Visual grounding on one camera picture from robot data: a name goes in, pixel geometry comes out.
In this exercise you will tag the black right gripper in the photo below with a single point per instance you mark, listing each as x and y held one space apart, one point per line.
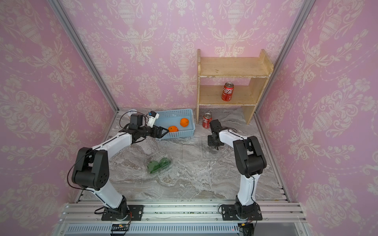
210 141

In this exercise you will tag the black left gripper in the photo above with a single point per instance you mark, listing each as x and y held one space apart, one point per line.
159 135

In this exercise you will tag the orange fruit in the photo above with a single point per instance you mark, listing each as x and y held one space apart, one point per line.
173 129
184 122

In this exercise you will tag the clear plastic orange clamshell container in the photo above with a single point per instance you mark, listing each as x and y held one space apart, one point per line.
197 150

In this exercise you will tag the clear plastic green fruit clamshell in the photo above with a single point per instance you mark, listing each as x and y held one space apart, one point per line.
157 156

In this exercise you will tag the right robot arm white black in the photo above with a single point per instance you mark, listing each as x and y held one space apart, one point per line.
250 162

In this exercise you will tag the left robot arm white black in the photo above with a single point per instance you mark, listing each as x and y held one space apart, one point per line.
91 169

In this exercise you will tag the light blue plastic basket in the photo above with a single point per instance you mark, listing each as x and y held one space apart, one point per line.
170 118

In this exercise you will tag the red cola can on table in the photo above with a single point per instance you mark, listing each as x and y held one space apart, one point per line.
207 118

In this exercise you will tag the green fruit right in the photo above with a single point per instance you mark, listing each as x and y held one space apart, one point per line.
164 162

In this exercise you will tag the white round tape roll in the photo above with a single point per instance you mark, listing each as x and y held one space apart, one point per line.
132 111

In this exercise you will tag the red cola can on shelf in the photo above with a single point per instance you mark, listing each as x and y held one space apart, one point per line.
227 91

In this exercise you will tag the wooden two-tier shelf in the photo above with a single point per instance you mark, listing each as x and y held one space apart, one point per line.
250 76

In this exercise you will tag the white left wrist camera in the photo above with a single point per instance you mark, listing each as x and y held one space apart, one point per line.
152 117

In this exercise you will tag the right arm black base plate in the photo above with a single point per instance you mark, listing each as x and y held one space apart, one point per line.
239 212

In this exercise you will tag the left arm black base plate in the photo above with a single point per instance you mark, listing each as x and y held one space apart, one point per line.
130 212

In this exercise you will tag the aluminium rail front frame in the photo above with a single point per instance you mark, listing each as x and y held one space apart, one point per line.
182 218

